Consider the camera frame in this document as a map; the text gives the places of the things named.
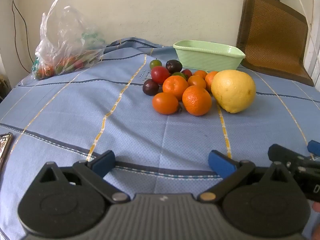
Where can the smooth shiny orange fruit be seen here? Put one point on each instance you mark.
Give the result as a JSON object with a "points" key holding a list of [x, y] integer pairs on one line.
{"points": [[165, 103]]}

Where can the light green plastic basket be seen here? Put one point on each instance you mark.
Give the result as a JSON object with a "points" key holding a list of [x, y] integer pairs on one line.
{"points": [[210, 57]]}

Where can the person's right hand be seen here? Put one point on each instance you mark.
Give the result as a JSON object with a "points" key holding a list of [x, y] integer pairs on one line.
{"points": [[316, 206]]}

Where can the blue striped cloth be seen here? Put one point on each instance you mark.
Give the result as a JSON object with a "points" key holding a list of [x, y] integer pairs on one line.
{"points": [[150, 135]]}

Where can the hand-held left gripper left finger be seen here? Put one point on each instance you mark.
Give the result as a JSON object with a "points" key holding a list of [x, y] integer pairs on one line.
{"points": [[103, 163]]}

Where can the small red plum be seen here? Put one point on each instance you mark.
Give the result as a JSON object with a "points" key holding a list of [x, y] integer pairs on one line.
{"points": [[187, 73]]}

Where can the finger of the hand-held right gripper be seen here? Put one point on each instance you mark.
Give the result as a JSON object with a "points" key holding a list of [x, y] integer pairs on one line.
{"points": [[314, 147], [282, 155]]}

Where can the large yellow pomelo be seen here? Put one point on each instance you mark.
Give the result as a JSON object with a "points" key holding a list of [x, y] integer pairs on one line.
{"points": [[233, 91]]}

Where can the dark purple plum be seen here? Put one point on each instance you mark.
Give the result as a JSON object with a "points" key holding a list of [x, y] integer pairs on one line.
{"points": [[150, 87], [174, 65]]}

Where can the large dimpled mandarin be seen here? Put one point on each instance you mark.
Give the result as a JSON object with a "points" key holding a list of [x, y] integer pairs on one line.
{"points": [[197, 100]]}

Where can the clear plastic bag of produce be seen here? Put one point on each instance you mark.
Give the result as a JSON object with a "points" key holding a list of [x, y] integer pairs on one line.
{"points": [[65, 47]]}

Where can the brown woven seat cushion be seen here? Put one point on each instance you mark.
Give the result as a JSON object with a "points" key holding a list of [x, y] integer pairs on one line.
{"points": [[275, 37]]}

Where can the smartphone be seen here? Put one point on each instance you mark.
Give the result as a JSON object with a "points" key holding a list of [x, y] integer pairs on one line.
{"points": [[5, 147]]}

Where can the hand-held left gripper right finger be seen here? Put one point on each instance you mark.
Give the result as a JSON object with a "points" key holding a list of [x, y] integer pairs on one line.
{"points": [[221, 163]]}

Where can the large red plum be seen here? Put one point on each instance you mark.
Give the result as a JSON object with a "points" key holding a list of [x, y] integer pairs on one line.
{"points": [[160, 74]]}

